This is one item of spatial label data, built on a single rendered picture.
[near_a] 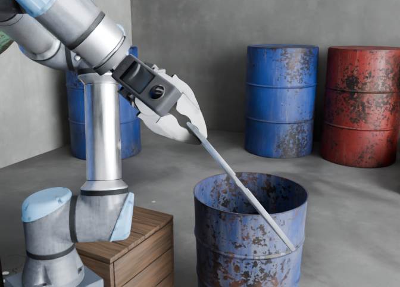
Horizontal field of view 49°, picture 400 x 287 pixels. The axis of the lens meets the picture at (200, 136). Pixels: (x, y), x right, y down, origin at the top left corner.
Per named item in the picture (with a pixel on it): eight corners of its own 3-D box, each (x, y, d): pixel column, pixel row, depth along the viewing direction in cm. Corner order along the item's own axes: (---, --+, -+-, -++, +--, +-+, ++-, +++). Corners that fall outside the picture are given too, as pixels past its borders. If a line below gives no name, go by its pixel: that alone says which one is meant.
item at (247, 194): (283, 242, 91) (286, 239, 91) (302, 264, 63) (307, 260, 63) (194, 135, 96) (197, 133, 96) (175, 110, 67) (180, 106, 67)
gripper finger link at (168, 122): (191, 136, 80) (157, 100, 76) (204, 144, 75) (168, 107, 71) (180, 148, 80) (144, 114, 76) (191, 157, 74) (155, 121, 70)
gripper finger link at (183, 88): (202, 100, 74) (164, 65, 70) (205, 102, 73) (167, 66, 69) (184, 122, 74) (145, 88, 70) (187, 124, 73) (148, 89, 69)
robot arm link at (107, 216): (78, 237, 116) (72, 29, 116) (136, 234, 117) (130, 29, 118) (69, 249, 104) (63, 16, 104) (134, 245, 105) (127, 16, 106)
